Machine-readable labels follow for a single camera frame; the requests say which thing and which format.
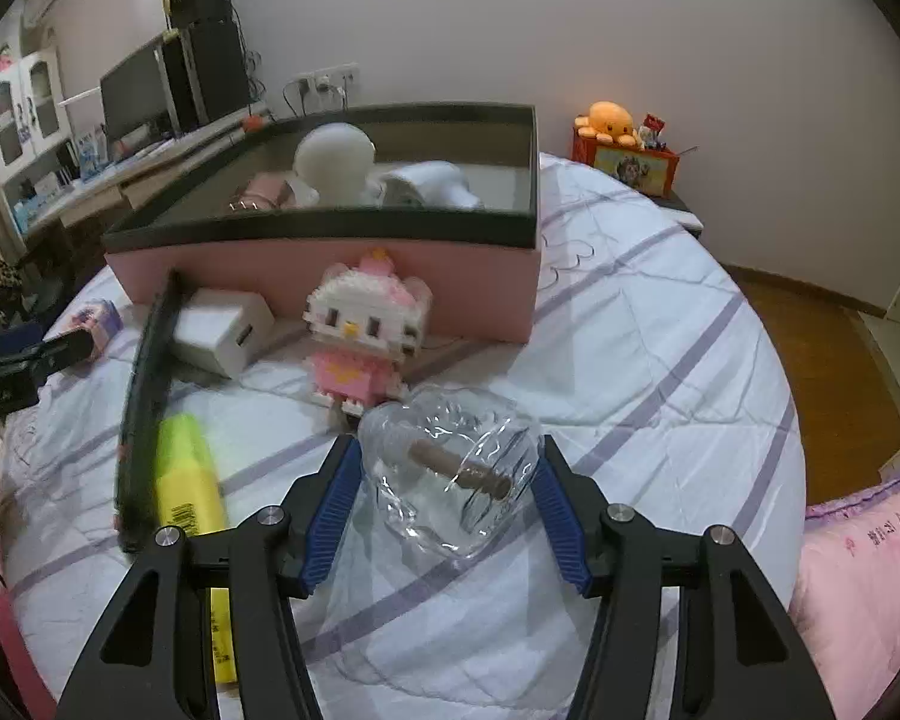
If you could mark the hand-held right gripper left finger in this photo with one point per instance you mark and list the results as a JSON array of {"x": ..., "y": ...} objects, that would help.
[{"x": 330, "y": 514}]

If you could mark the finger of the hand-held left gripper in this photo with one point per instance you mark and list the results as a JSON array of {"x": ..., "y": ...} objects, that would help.
[
  {"x": 15, "y": 335},
  {"x": 67, "y": 351}
]

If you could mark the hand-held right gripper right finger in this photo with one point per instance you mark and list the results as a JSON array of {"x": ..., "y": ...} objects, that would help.
[{"x": 562, "y": 529}]

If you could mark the black remote control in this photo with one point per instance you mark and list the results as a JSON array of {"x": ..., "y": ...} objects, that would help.
[{"x": 146, "y": 420}]

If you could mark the clear heart shaped bottle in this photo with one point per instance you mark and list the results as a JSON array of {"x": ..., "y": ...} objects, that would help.
[{"x": 450, "y": 480}]

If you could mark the yellow highlighter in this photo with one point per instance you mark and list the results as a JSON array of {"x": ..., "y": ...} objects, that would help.
[{"x": 187, "y": 480}]

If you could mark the white charger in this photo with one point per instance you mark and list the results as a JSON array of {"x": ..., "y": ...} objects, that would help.
[{"x": 221, "y": 330}]

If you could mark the white pink block cat figure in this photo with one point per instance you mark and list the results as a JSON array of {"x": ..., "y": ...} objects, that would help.
[{"x": 364, "y": 330}]

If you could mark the pink storage box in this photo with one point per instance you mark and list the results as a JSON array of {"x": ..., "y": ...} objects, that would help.
[{"x": 345, "y": 292}]

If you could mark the white ball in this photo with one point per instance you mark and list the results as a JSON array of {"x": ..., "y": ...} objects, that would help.
[{"x": 335, "y": 165}]

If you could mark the black office chair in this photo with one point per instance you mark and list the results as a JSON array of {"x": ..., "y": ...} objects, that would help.
[{"x": 41, "y": 277}]

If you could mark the white desk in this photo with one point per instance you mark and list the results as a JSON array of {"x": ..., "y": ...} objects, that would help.
[{"x": 120, "y": 180}]

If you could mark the striped white quilt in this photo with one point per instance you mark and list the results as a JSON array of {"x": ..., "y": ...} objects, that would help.
[{"x": 645, "y": 360}]

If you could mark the blue white container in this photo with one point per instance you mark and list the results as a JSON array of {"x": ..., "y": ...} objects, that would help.
[{"x": 91, "y": 154}]

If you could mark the white glass door cabinet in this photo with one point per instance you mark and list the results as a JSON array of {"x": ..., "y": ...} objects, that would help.
[{"x": 22, "y": 112}]

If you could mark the pink pouch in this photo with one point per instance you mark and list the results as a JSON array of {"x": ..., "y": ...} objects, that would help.
[{"x": 266, "y": 193}]

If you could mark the pink blanket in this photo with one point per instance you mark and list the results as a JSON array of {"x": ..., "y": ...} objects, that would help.
[{"x": 22, "y": 652}]

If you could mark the black computer monitor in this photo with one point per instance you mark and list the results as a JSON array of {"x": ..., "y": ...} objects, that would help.
[{"x": 135, "y": 94}]

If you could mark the small pink doll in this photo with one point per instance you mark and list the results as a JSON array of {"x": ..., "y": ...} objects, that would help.
[{"x": 5, "y": 58}]

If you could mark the black computer tower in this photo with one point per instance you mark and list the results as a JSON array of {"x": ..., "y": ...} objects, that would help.
[{"x": 210, "y": 75}]

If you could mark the pink printed bedsheet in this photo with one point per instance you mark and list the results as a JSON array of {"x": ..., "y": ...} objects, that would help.
[{"x": 870, "y": 585}]

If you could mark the black topped low cabinet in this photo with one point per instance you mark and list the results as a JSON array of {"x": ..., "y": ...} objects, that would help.
[{"x": 682, "y": 214}]

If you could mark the white rounded gadget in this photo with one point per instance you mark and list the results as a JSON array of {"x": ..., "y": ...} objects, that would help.
[{"x": 431, "y": 184}]

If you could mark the small cream desk fan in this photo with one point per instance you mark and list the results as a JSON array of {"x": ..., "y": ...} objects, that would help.
[{"x": 171, "y": 15}]

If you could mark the red printed box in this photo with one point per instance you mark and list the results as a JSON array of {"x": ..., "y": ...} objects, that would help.
[{"x": 630, "y": 165}]

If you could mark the black speaker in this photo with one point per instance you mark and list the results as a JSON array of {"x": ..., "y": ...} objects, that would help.
[{"x": 202, "y": 1}]

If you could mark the small toy figures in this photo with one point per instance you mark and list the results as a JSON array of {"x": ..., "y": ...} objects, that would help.
[{"x": 652, "y": 131}]

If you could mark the orange octopus plush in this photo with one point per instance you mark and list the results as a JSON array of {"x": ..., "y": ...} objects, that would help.
[{"x": 609, "y": 122}]

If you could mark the white wall power outlet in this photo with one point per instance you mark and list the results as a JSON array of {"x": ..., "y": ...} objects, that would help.
[{"x": 330, "y": 76}]

